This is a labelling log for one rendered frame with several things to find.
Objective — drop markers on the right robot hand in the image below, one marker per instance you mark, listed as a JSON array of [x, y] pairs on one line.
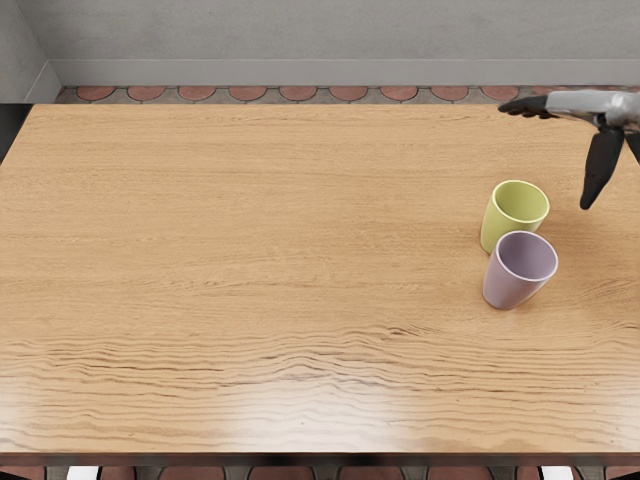
[[585, 104]]

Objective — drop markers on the yellow-green cup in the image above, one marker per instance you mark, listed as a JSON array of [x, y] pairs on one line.
[[505, 220]]

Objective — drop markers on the lilac cup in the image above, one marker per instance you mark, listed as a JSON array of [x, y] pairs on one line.
[[507, 285]]

